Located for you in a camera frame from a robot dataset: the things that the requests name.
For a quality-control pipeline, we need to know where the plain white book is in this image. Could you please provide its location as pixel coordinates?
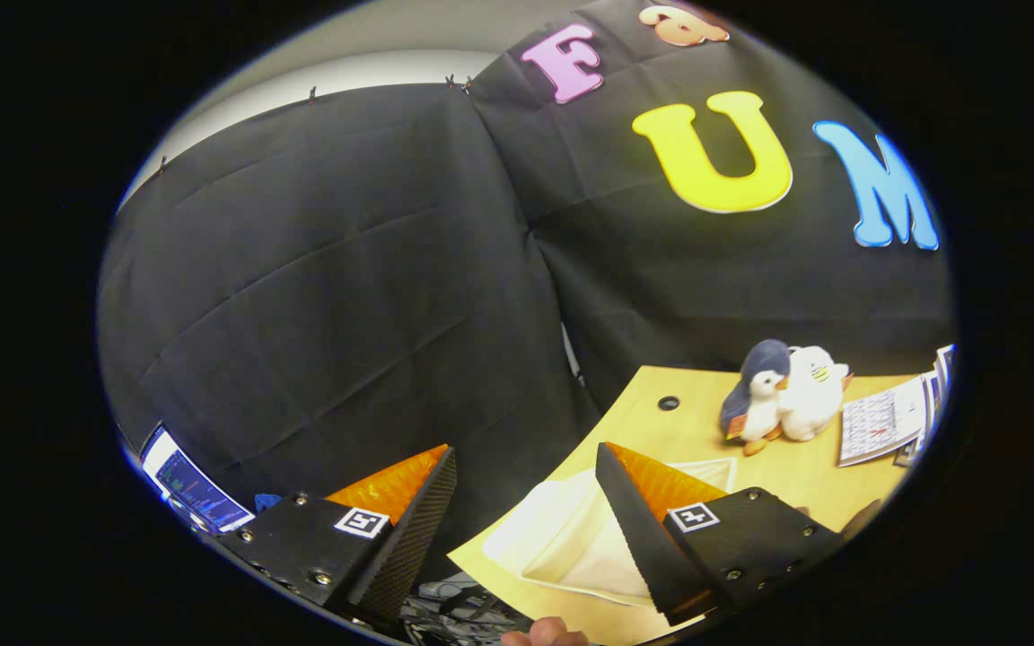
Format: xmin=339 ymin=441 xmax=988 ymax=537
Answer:
xmin=934 ymin=344 xmax=957 ymax=405

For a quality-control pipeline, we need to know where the grey cable bundle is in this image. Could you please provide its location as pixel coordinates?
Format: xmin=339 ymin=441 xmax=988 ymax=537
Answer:
xmin=400 ymin=574 xmax=531 ymax=643

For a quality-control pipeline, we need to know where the grey penguin plush toy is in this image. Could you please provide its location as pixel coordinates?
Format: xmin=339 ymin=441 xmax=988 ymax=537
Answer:
xmin=719 ymin=339 xmax=793 ymax=457

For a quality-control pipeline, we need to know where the white duck plush toy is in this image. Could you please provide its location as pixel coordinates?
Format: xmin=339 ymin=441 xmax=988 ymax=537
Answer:
xmin=779 ymin=345 xmax=853 ymax=443

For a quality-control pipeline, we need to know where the grey patterned white book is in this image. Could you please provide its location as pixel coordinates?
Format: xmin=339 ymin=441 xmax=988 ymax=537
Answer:
xmin=837 ymin=375 xmax=932 ymax=468

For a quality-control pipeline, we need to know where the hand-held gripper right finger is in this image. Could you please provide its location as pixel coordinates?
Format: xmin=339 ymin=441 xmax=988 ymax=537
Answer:
xmin=595 ymin=441 xmax=843 ymax=627

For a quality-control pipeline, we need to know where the beige fabric storage box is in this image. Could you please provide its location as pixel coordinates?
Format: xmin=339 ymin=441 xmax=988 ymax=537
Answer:
xmin=481 ymin=456 xmax=740 ymax=608

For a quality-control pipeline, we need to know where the brown fuzzy shoe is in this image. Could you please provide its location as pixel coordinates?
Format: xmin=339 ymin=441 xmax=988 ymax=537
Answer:
xmin=841 ymin=498 xmax=885 ymax=540

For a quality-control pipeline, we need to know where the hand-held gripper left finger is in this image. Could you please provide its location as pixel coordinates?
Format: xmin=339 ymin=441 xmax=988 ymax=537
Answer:
xmin=212 ymin=445 xmax=459 ymax=630

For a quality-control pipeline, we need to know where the black backdrop cloth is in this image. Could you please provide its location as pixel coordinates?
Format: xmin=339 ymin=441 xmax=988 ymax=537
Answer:
xmin=97 ymin=0 xmax=958 ymax=575

